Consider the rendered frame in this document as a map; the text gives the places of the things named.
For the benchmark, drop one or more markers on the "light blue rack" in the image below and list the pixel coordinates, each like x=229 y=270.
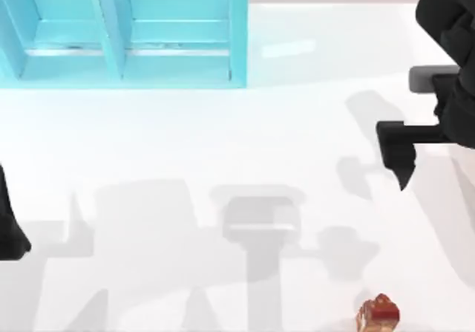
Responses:
x=111 y=31

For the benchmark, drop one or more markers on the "reddish brown bread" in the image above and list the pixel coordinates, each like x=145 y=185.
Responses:
x=380 y=313

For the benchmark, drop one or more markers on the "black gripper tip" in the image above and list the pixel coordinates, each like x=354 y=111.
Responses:
x=9 y=231

